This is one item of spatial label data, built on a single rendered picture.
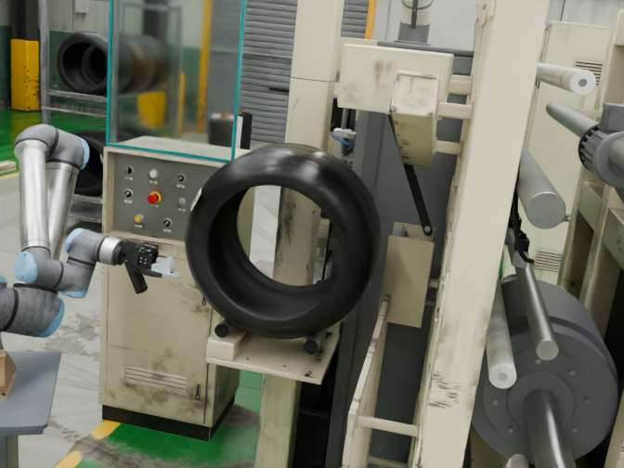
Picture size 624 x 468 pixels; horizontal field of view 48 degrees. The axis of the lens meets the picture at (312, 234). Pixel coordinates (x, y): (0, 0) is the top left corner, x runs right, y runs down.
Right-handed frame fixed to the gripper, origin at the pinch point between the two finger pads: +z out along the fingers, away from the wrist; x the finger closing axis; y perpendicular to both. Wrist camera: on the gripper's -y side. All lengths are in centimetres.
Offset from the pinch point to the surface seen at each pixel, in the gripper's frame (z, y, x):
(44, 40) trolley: -235, 26, 295
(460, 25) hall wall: 55, 123, 910
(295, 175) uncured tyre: 33, 45, -12
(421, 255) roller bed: 73, 23, 20
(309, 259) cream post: 36.9, 8.5, 27.3
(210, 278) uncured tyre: 14.7, 8.1, -12.3
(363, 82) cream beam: 48, 75, -35
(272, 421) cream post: 37, -57, 27
